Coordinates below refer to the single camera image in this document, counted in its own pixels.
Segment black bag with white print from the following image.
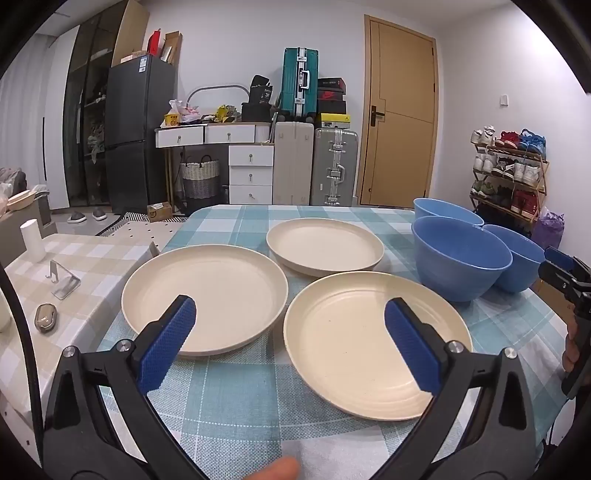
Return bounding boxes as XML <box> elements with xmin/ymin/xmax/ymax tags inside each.
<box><xmin>249</xmin><ymin>75</ymin><xmax>273</xmax><ymax>104</ymax></box>

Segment small grey case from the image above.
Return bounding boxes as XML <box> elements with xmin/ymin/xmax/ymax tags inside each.
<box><xmin>34</xmin><ymin>302</ymin><xmax>58</xmax><ymax>333</ymax></box>

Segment black cable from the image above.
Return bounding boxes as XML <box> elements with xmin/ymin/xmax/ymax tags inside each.
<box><xmin>0</xmin><ymin>263</ymin><xmax>45</xmax><ymax>409</ymax></box>

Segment blue bowl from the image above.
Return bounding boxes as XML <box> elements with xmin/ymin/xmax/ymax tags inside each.
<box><xmin>482</xmin><ymin>224</ymin><xmax>546</xmax><ymax>294</ymax></box>
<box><xmin>411</xmin><ymin>216</ymin><xmax>513</xmax><ymax>303</ymax></box>
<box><xmin>413</xmin><ymin>198</ymin><xmax>485</xmax><ymax>229</ymax></box>

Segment woven laundry basket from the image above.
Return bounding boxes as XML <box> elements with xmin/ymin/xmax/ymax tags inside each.
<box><xmin>180</xmin><ymin>156</ymin><xmax>220</xmax><ymax>200</ymax></box>

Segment white drawer unit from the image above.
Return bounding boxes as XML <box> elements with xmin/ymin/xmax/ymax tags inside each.
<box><xmin>228</xmin><ymin>144</ymin><xmax>274</xmax><ymax>205</ymax></box>

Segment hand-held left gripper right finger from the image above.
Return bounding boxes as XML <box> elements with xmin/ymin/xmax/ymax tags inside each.
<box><xmin>369</xmin><ymin>296</ymin><xmax>550</xmax><ymax>480</ymax></box>

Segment white cylinder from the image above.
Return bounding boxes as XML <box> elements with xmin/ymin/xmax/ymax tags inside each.
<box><xmin>20</xmin><ymin>219</ymin><xmax>46</xmax><ymax>264</ymax></box>

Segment tall cardboard box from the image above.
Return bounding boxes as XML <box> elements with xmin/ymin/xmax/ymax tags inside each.
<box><xmin>164</xmin><ymin>31</ymin><xmax>182</xmax><ymax>65</ymax></box>

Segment grey storage box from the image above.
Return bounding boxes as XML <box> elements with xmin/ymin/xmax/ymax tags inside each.
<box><xmin>34</xmin><ymin>191</ymin><xmax>57</xmax><ymax>236</ymax></box>

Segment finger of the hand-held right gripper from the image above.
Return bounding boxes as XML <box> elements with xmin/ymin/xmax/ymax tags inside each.
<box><xmin>544</xmin><ymin>247</ymin><xmax>591</xmax><ymax>282</ymax></box>
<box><xmin>538</xmin><ymin>261</ymin><xmax>580</xmax><ymax>296</ymax></box>

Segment white dotted mat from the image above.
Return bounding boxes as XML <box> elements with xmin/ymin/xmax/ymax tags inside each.
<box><xmin>99</xmin><ymin>217</ymin><xmax>190</xmax><ymax>237</ymax></box>

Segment rows of shoes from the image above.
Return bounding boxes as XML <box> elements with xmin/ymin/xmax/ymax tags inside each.
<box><xmin>470</xmin><ymin>126</ymin><xmax>548</xmax><ymax>217</ymax></box>

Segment white wardrobe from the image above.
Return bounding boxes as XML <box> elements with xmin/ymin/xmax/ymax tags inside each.
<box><xmin>41</xmin><ymin>25</ymin><xmax>79</xmax><ymax>210</ymax></box>

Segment metal phone stand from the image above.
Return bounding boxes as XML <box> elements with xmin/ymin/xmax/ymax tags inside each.
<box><xmin>47</xmin><ymin>260</ymin><xmax>81</xmax><ymax>300</ymax></box>

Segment purple bag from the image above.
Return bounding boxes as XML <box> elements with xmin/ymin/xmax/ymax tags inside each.
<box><xmin>531</xmin><ymin>210</ymin><xmax>565</xmax><ymax>252</ymax></box>

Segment cream plate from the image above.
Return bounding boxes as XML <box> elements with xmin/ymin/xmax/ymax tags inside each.
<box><xmin>266</xmin><ymin>218</ymin><xmax>385</xmax><ymax>278</ymax></box>
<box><xmin>121</xmin><ymin>244</ymin><xmax>289</xmax><ymax>357</ymax></box>
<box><xmin>283</xmin><ymin>271</ymin><xmax>472</xmax><ymax>422</ymax></box>

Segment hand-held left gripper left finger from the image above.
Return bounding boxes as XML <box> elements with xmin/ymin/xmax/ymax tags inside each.
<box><xmin>39</xmin><ymin>294</ymin><xmax>204</xmax><ymax>480</ymax></box>

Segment dark grey fridge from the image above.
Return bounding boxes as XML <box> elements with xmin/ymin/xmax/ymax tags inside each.
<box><xmin>104</xmin><ymin>54</ymin><xmax>176</xmax><ymax>215</ymax></box>

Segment silver suitcase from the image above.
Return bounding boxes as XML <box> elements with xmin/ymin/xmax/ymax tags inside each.
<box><xmin>310</xmin><ymin>128</ymin><xmax>359</xmax><ymax>207</ymax></box>

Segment white pink plastic bag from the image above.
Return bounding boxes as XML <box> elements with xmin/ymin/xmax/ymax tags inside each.
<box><xmin>168</xmin><ymin>99</ymin><xmax>201</xmax><ymax>123</ymax></box>

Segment wooden door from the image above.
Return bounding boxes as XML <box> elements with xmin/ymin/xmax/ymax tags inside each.
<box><xmin>360</xmin><ymin>15</ymin><xmax>438</xmax><ymax>209</ymax></box>

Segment beige checked cloth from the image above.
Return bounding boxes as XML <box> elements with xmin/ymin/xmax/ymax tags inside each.
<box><xmin>0</xmin><ymin>233</ymin><xmax>160</xmax><ymax>402</ymax></box>

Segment grey arched tube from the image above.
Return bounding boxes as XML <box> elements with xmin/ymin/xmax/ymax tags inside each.
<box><xmin>186</xmin><ymin>84</ymin><xmax>250</xmax><ymax>109</ymax></box>

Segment person's right hand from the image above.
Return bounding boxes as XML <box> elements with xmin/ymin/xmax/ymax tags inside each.
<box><xmin>562</xmin><ymin>318</ymin><xmax>583</xmax><ymax>372</ymax></box>

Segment teal suitcase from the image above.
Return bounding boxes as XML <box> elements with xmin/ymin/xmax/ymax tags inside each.
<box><xmin>281</xmin><ymin>47</ymin><xmax>319</xmax><ymax>121</ymax></box>

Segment glass door cabinet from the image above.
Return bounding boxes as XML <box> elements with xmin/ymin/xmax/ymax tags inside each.
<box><xmin>62</xmin><ymin>18</ymin><xmax>125</xmax><ymax>208</ymax></box>

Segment white desk with drawers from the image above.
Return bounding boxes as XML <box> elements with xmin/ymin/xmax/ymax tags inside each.
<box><xmin>154</xmin><ymin>121</ymin><xmax>275</xmax><ymax>217</ymax></box>

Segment person's left hand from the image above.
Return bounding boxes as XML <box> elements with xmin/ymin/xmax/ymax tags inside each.
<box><xmin>249</xmin><ymin>457</ymin><xmax>301</xmax><ymax>480</ymax></box>

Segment wooden shoe rack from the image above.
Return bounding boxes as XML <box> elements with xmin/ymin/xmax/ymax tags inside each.
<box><xmin>469</xmin><ymin>127</ymin><xmax>550</xmax><ymax>232</ymax></box>

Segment beige suitcase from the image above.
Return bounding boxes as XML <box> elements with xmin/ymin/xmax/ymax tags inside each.
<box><xmin>273</xmin><ymin>121</ymin><xmax>316</xmax><ymax>206</ymax></box>

